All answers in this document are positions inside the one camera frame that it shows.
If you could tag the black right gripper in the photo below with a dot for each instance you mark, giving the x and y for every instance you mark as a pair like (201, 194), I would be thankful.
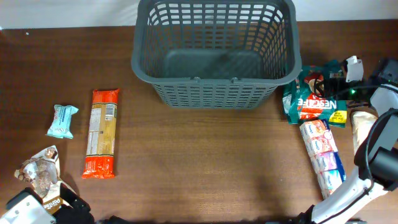
(339, 86)

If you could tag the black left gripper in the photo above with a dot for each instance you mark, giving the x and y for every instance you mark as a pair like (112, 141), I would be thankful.
(74, 203)

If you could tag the green Nescafe coffee bag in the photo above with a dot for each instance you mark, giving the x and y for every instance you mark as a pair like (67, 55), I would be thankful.
(304, 99)

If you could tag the pink blue tissue multipack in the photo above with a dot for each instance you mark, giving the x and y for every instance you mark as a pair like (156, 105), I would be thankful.
(323, 154)

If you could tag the grey plastic basket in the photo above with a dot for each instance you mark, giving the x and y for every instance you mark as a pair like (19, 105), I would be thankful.
(216, 54)

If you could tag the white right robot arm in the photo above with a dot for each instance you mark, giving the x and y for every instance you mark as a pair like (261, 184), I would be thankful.
(375, 171)

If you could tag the white brown cookie bag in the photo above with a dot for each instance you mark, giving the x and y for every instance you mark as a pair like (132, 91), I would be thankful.
(42, 171)

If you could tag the cream paper pouch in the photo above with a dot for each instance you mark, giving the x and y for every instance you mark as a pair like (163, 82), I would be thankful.
(361, 122)

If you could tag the orange spaghetti packet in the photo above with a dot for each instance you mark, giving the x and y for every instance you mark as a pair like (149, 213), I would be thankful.
(99, 160)

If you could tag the mint green snack packet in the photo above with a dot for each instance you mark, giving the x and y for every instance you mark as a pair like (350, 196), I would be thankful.
(60, 127)

